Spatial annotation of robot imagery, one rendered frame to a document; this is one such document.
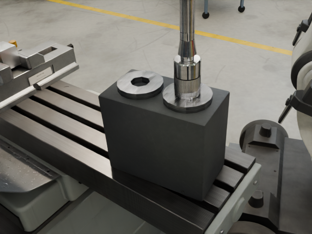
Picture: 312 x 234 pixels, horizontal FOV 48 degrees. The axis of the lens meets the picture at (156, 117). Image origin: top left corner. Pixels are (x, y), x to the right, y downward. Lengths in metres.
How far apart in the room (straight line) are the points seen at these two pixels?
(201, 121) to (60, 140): 0.42
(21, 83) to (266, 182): 0.84
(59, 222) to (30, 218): 0.10
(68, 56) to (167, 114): 0.63
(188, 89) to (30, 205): 0.51
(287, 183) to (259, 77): 1.83
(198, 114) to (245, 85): 2.32
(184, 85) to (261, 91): 2.26
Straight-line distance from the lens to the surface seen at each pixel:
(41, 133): 0.93
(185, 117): 0.59
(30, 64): 1.09
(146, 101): 0.63
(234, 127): 2.43
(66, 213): 1.02
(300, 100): 0.82
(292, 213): 1.21
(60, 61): 1.16
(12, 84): 1.07
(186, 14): 0.55
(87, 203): 1.05
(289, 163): 1.37
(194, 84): 0.60
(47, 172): 0.92
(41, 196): 0.93
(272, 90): 2.87
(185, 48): 0.57
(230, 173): 0.76
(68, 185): 0.93
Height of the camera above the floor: 1.47
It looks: 36 degrees down
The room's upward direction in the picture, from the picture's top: 4 degrees counter-clockwise
